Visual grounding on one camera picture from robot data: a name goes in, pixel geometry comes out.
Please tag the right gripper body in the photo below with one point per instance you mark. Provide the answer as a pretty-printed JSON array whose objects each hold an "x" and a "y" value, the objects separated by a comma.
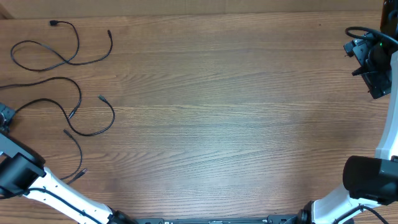
[{"x": 375, "y": 65}]

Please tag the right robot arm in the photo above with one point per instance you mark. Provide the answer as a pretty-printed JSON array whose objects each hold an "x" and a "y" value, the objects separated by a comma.
[{"x": 352, "y": 137}]

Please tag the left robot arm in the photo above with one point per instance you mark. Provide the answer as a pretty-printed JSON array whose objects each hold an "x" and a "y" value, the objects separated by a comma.
[{"x": 23, "y": 172}]

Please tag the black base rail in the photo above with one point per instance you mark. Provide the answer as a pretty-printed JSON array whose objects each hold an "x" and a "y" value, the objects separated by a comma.
[{"x": 270, "y": 219}]

